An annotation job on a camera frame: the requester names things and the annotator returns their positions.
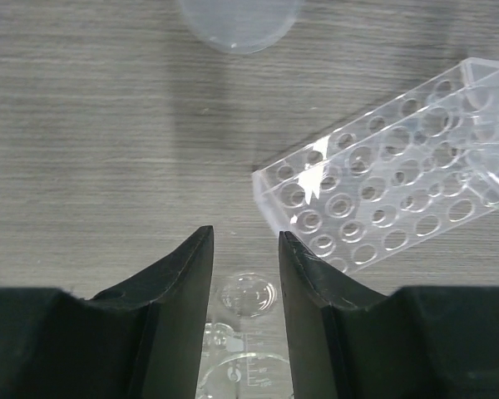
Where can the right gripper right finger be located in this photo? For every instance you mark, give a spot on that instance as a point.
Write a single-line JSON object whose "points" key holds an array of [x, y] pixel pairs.
{"points": [[348, 341]]}

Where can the clear test tube rack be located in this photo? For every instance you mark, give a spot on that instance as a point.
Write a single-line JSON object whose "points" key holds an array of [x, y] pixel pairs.
{"points": [[413, 168]]}

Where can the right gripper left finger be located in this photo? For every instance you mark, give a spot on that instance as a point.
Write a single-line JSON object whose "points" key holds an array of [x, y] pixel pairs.
{"points": [[141, 338]]}

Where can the clear plastic funnel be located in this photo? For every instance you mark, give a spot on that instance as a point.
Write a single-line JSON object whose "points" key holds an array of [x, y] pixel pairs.
{"points": [[239, 26]]}

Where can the small glass beaker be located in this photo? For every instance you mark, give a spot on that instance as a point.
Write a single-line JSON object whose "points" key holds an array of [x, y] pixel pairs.
{"points": [[239, 365]]}

